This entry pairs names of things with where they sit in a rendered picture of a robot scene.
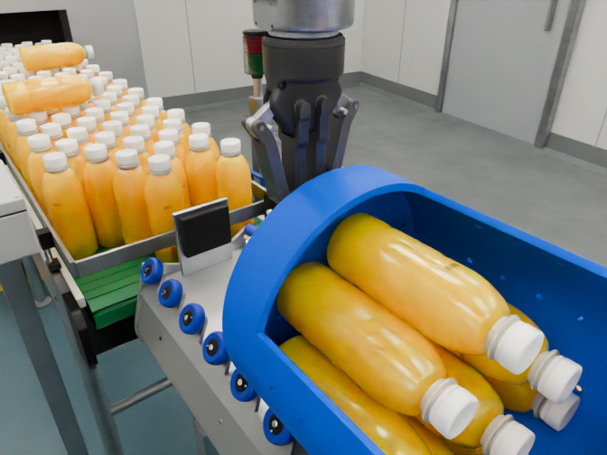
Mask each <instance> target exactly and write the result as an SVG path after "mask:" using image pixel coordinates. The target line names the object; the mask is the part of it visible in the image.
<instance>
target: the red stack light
mask: <svg viewBox="0 0 607 455"><path fill-rule="evenodd" d="M262 37H263V36H245V35H244V34H243V35H242V41H243V52H245V53H248V54H263V52H262Z"/></svg>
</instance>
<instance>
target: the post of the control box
mask: <svg viewBox="0 0 607 455"><path fill-rule="evenodd" d="M0 284H1V286H2V288H3V291H4V294H5V298H6V299H7V302H8V304H9V307H10V309H11V312H12V314H13V316H14V320H15V323H16V325H17V328H18V329H19V332H20V334H21V337H22V339H23V343H24V345H25V348H26V350H27V353H28V355H29V358H30V360H31V362H32V364H33V368H34V371H35V373H36V375H37V378H38V380H39V383H40V385H41V388H42V391H43V393H44V396H45V398H46V401H47V403H48V405H49V408H50V410H51V414H52V417H53V419H54V421H55V423H56V426H57V428H58V431H59V434H60V436H61V439H62V442H63V444H64V447H65V449H66V451H67V453H68V455H89V451H88V448H87V446H86V443H85V441H84V438H83V435H82V433H81V430H80V427H79V423H78V421H77V418H76V415H75V413H74V410H73V408H72V405H71V402H70V398H69V396H68V393H67V390H66V387H65V385H64V383H63V380H62V377H61V372H60V370H59V368H58V365H57V362H56V359H55V357H54V355H53V352H52V349H51V345H50V342H49V340H48V337H47V334H46V332H45V329H44V327H43V324H42V320H41V317H40V314H39V312H38V309H37V307H36V304H35V301H34V298H33V295H32V292H31V289H30V286H29V284H28V282H27V279H26V276H25V273H24V270H23V267H22V264H21V261H20V259H18V260H15V261H12V262H9V263H6V264H3V265H0Z"/></svg>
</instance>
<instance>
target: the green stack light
mask: <svg viewBox="0 0 607 455"><path fill-rule="evenodd" d="M243 55H244V56H243V58H244V72H245V73H246V74H248V75H255V76H257V75H265V74H264V71H263V54H248V53H245V52H243Z"/></svg>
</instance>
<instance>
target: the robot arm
mask: <svg viewBox="0 0 607 455"><path fill-rule="evenodd" d="M252 8H253V23H254V25H255V26H256V27H257V28H260V29H263V30H268V32H266V33H265V34H264V36H263V37H262V52H263V71H264V74H265V78H266V90H265V93H264V96H263V106H262V107H261V108H259V109H258V111H257V112H256V113H255V114H254V115H253V116H243V118H242V120H241V124H242V126H243V127H244V128H245V130H246V131H247V133H248V134H249V135H250V137H251V138H252V141H253V145H254V147H255V151H256V154H257V159H258V163H259V166H260V170H261V172H262V176H263V179H264V183H265V185H266V191H267V195H268V198H269V199H271V200H272V201H274V202H275V203H277V204H278V203H279V202H281V201H282V200H283V199H284V198H285V197H286V196H288V195H289V194H290V193H291V192H293V191H294V190H296V189H297V188H298V187H300V186H301V185H303V184H304V183H306V182H308V181H309V180H311V179H313V178H315V177H316V176H319V175H321V174H323V173H325V172H329V171H331V170H335V169H338V168H341V166H342V161H343V157H344V154H345V149H346V145H347V141H348V137H349V132H350V126H351V123H352V121H353V119H354V117H355V115H356V113H357V111H358V109H359V107H360V103H359V101H358V100H355V99H352V98H349V97H346V96H345V95H343V94H342V93H341V92H342V89H341V83H340V81H339V77H340V76H341V75H342V73H343V71H344V58H345V37H344V36H343V34H342V33H341V32H339V31H340V30H344V29H347V28H350V27H351V26H352V25H353V23H354V13H355V0H252ZM272 118H273V119H274V121H275V122H276V124H277V125H278V136H279V138H280V140H281V146H282V161H281V157H280V153H279V150H278V146H277V143H276V140H275V137H274V135H273V134H272V133H273V132H274V131H275V128H274V127H273V123H272Z"/></svg>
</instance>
